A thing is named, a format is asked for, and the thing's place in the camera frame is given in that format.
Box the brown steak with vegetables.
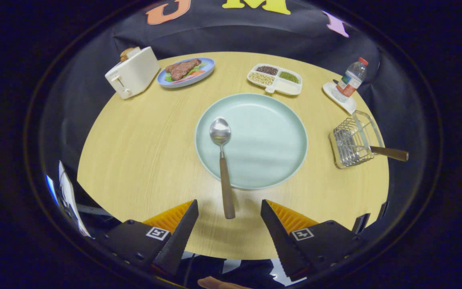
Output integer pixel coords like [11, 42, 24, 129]
[164, 59, 207, 83]

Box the blue oval plate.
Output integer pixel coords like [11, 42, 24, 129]
[157, 57, 215, 88]

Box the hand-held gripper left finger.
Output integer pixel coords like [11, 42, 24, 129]
[95, 199, 199, 277]

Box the white divided snack tray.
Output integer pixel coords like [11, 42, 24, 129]
[247, 63, 303, 96]

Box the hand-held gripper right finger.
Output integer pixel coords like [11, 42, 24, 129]
[260, 199, 372, 282]

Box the metal wire cutlery basket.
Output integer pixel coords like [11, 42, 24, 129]
[329, 110, 385, 169]

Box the wooden handled metal fork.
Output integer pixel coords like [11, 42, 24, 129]
[347, 142, 409, 162]

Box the white square coaster dish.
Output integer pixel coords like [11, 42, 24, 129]
[322, 82, 357, 115]

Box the wooden handled metal spoon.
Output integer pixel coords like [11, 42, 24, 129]
[209, 117, 236, 220]

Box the pale green round plate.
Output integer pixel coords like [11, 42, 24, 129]
[195, 93, 308, 190]

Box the pile of yellow soybeans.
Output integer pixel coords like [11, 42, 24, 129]
[249, 72, 275, 86]

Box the toasted bread slice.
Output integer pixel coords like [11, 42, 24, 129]
[120, 47, 140, 62]

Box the white toaster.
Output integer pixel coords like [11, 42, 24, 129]
[105, 46, 161, 100]

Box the clear water bottle red cap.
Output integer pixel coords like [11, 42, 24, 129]
[332, 57, 369, 103]

